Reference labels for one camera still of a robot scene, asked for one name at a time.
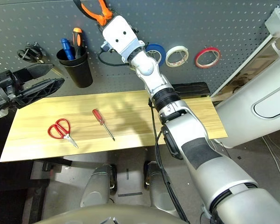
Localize white appliance housing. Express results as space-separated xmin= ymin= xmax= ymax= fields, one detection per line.
xmin=214 ymin=50 xmax=280 ymax=149

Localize red handled screwdriver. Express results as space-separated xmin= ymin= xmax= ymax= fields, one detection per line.
xmin=92 ymin=109 xmax=116 ymax=142

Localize silver robot right leg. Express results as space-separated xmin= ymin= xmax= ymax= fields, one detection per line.
xmin=144 ymin=161 xmax=185 ymax=217

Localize metal pegboard hook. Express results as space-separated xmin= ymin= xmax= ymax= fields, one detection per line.
xmin=204 ymin=45 xmax=219 ymax=58

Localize blue tape roll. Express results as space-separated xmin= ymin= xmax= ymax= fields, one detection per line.
xmin=145 ymin=42 xmax=166 ymax=67

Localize white tape roll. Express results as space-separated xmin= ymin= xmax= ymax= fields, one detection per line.
xmin=165 ymin=46 xmax=189 ymax=68

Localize grey robot torso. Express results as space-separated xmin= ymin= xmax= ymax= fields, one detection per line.
xmin=36 ymin=204 xmax=189 ymax=224

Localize blue handled screwdriver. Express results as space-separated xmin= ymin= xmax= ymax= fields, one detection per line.
xmin=61 ymin=38 xmax=76 ymax=61

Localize translucent plastic bin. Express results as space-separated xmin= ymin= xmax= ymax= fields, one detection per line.
xmin=265 ymin=7 xmax=280 ymax=38

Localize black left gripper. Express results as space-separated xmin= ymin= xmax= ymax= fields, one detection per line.
xmin=0 ymin=63 xmax=65 ymax=109

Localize black plastic cup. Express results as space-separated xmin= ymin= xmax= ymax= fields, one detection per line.
xmin=56 ymin=48 xmax=93 ymax=89

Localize silver robot left leg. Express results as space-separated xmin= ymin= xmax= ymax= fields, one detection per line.
xmin=80 ymin=164 xmax=117 ymax=208

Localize black handled scissors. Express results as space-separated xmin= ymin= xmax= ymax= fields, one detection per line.
xmin=16 ymin=42 xmax=64 ymax=76

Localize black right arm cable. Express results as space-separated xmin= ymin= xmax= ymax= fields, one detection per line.
xmin=98 ymin=51 xmax=190 ymax=224

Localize red handled scissors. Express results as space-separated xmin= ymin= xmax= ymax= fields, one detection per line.
xmin=48 ymin=118 xmax=79 ymax=149

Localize silver robot leg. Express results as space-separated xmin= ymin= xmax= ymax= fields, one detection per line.
xmin=144 ymin=161 xmax=185 ymax=217
xmin=80 ymin=164 xmax=117 ymax=208

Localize dark grey pegboard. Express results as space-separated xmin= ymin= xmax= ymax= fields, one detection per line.
xmin=0 ymin=0 xmax=280 ymax=104

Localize orange black handled screwdriver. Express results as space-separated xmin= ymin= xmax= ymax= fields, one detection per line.
xmin=72 ymin=27 xmax=86 ymax=59

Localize red tape roll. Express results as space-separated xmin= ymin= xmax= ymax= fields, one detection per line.
xmin=195 ymin=46 xmax=222 ymax=69

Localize white floor cables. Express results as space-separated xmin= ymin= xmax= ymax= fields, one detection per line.
xmin=262 ymin=135 xmax=280 ymax=182

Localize black plastic tool case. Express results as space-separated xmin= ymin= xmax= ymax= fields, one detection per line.
xmin=171 ymin=82 xmax=210 ymax=98

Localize orange black needle-nose pliers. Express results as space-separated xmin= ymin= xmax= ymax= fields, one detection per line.
xmin=72 ymin=0 xmax=114 ymax=26

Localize white pegboard frame post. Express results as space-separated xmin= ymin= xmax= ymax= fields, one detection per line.
xmin=210 ymin=35 xmax=271 ymax=98

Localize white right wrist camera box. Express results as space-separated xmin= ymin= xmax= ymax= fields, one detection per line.
xmin=102 ymin=15 xmax=141 ymax=62

